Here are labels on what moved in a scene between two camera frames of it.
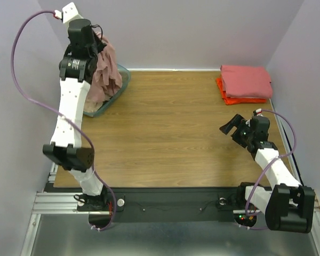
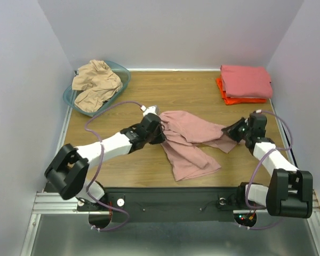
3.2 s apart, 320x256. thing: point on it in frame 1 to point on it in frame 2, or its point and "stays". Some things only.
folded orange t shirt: [231, 101] stays
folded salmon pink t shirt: [247, 81] stays
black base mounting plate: [165, 204] stays
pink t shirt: [108, 80] to [188, 138]
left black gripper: [96, 42] to [157, 132]
